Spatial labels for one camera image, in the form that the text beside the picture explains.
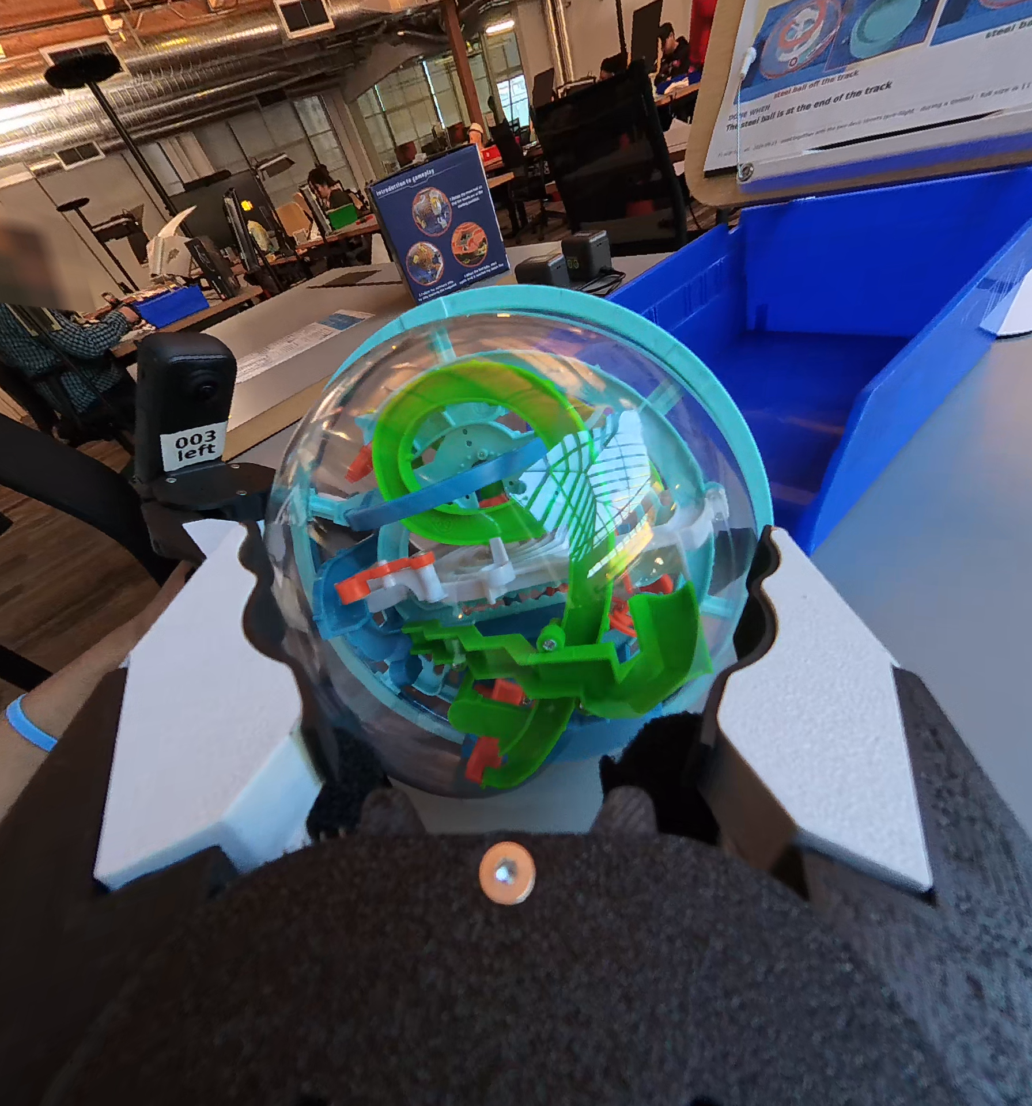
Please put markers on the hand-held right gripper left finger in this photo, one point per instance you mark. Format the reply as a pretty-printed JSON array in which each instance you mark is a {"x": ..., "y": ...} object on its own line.
[{"x": 196, "y": 734}]

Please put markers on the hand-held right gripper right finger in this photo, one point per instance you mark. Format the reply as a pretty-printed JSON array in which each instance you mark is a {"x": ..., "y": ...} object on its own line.
[{"x": 818, "y": 743}]

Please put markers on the clear plastic maze ball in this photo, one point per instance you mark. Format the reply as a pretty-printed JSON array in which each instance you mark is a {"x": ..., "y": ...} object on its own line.
[{"x": 516, "y": 536}]

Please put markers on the person's left hand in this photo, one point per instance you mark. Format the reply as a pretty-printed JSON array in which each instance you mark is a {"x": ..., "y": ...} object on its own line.
[{"x": 109, "y": 657}]

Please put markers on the blue wristband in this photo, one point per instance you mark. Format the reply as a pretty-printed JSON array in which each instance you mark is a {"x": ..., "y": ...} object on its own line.
[{"x": 32, "y": 724}]

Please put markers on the black floor lamp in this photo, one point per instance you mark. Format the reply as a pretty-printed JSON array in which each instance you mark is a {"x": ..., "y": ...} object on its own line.
[{"x": 122, "y": 130}]

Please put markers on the blue game leaflet stand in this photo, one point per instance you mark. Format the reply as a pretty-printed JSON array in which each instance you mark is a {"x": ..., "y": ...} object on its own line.
[{"x": 442, "y": 225}]

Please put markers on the blue plastic bin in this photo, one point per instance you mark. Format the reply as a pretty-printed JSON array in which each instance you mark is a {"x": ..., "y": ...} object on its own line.
[{"x": 792, "y": 371}]

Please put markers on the white paper sheet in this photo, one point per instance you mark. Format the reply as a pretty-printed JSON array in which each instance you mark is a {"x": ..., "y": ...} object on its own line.
[{"x": 1030, "y": 298}]

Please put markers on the wooden instruction board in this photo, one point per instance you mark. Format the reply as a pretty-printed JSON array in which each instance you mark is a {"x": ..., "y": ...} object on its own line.
[{"x": 870, "y": 104}]

